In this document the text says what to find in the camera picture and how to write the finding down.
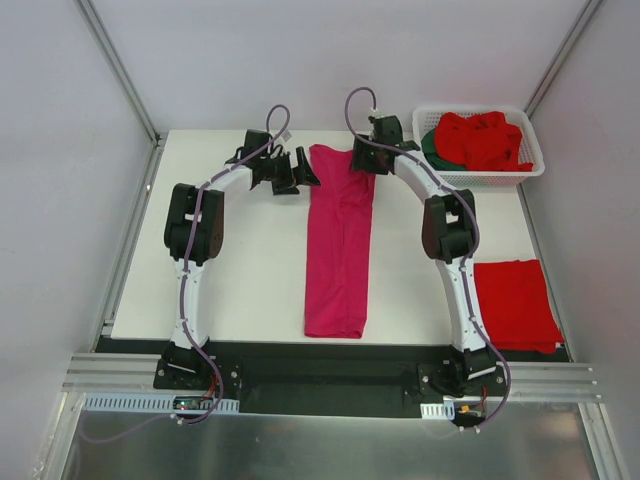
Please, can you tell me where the pink t shirt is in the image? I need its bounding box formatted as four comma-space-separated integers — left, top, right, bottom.
304, 144, 376, 339

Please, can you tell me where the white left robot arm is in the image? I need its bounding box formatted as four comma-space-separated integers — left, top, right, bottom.
153, 130, 321, 390

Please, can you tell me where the green t shirt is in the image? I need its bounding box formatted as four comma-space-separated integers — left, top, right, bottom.
421, 129, 466, 171

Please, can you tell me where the red crumpled t shirt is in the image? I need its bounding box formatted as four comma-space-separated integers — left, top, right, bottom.
434, 111, 533, 172

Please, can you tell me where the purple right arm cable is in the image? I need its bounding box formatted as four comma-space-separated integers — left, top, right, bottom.
345, 87, 513, 428

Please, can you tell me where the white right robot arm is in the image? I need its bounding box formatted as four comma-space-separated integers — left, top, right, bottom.
352, 115, 497, 398

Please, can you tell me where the white plastic laundry basket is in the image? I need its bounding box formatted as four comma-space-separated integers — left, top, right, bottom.
412, 105, 545, 188

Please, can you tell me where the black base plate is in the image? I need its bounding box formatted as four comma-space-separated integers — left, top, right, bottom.
95, 337, 573, 419

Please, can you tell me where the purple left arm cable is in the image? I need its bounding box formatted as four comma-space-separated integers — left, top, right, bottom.
78, 104, 293, 443

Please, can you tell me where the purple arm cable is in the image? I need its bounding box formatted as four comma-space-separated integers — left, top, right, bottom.
78, 104, 293, 443
345, 87, 513, 428

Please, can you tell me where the folded red t shirt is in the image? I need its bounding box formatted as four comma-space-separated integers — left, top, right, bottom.
474, 259, 564, 354

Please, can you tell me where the aluminium frame rail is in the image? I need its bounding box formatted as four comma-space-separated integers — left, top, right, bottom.
63, 344, 604, 418

